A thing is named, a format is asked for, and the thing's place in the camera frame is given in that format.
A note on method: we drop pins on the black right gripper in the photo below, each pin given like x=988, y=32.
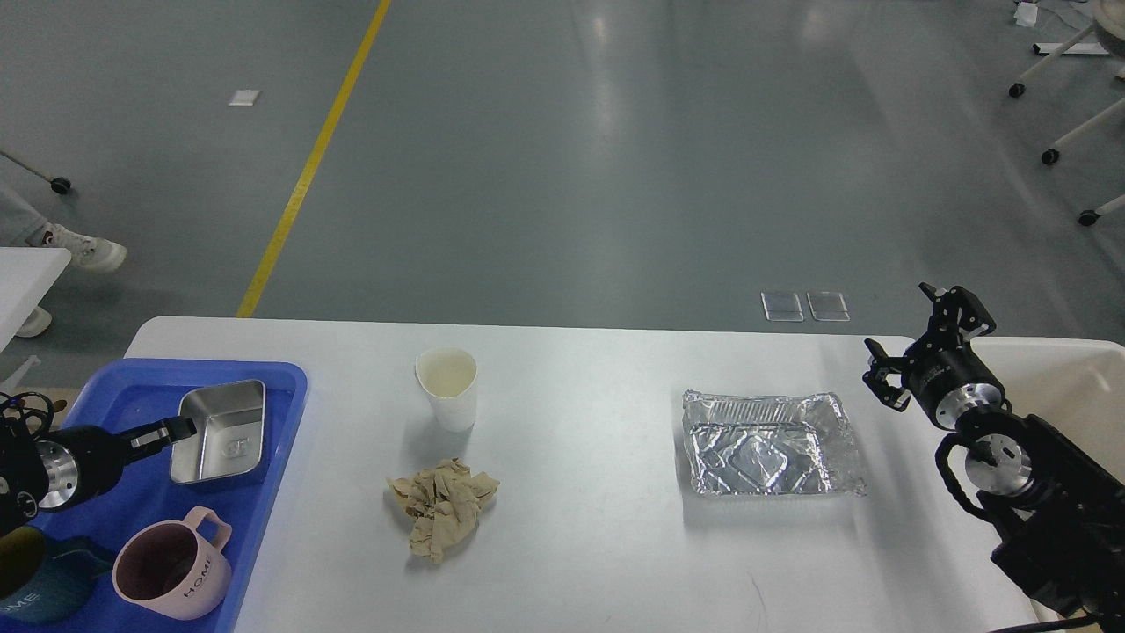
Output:
x=946, y=383

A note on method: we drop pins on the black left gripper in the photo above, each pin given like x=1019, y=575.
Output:
x=83, y=462

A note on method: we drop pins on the stainless steel rectangular container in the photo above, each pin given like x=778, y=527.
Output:
x=229, y=448

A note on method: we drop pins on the pink mug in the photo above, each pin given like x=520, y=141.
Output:
x=176, y=568

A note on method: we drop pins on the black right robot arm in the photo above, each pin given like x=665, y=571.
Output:
x=1057, y=512

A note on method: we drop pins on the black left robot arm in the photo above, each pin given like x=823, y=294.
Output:
x=27, y=417

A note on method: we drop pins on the blue plastic tray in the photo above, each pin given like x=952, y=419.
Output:
x=133, y=391

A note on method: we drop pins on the right clear floor plate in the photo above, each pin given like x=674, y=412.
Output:
x=828, y=306

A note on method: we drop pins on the clear floor plate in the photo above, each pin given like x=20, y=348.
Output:
x=828, y=306
x=782, y=306

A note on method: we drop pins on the left clear floor plate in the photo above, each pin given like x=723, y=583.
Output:
x=782, y=306

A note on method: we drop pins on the blue mug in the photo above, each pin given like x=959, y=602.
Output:
x=46, y=580

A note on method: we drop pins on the white plastic bin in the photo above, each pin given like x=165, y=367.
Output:
x=1074, y=385

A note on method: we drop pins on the white side table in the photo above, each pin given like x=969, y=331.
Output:
x=26, y=275

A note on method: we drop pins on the aluminium foil tray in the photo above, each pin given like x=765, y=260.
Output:
x=771, y=446

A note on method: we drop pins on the person in grey trousers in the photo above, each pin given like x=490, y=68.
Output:
x=23, y=226

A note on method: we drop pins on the black caster left stand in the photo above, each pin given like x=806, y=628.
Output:
x=58, y=184

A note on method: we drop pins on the crumpled brown paper napkin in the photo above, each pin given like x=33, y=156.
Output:
x=444, y=504

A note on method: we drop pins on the white paper cup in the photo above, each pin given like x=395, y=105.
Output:
x=447, y=376

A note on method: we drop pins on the white paper scrap on floor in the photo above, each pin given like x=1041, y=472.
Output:
x=244, y=98

